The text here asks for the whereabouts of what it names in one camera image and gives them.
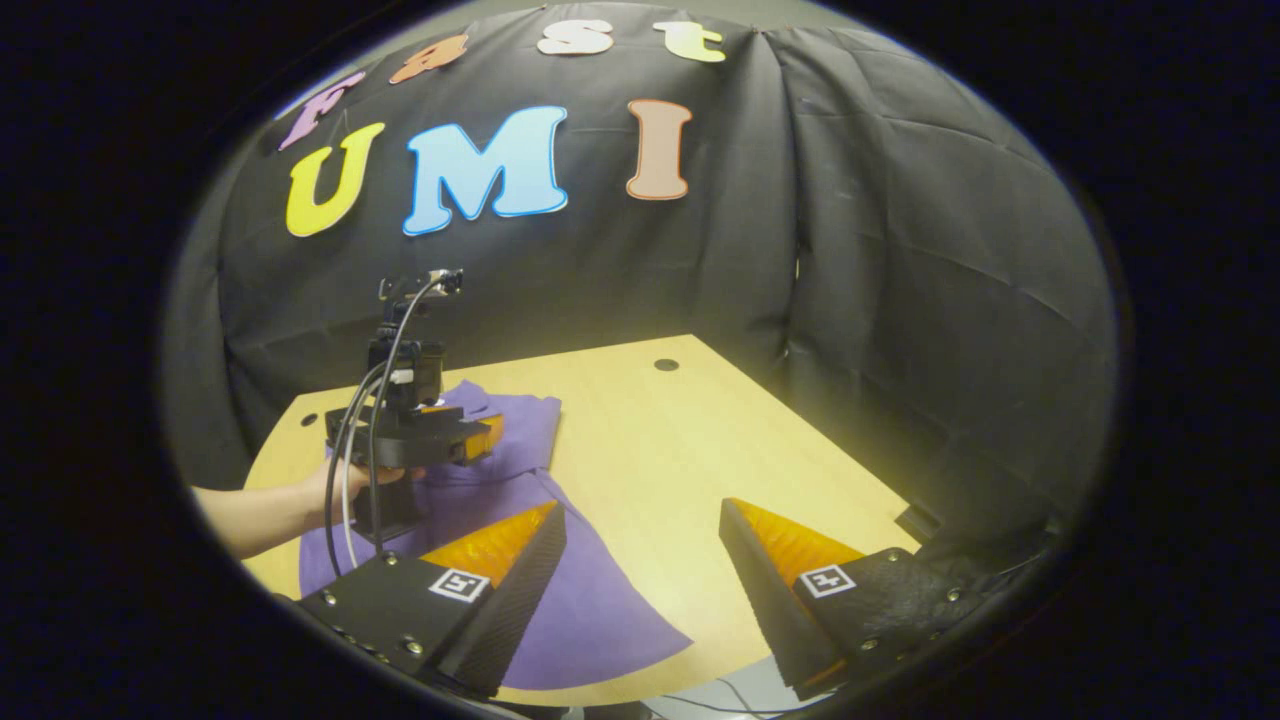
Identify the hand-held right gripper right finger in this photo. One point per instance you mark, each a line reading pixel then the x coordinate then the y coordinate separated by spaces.
pixel 765 610

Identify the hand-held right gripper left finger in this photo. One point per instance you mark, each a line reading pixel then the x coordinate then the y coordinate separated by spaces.
pixel 520 600

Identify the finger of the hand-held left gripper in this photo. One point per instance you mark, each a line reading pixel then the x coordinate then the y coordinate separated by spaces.
pixel 485 438

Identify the purple collared shirt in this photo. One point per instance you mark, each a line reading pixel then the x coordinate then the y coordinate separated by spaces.
pixel 600 620

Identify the black backdrop cloth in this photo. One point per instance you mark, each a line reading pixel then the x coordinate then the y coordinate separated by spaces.
pixel 900 300

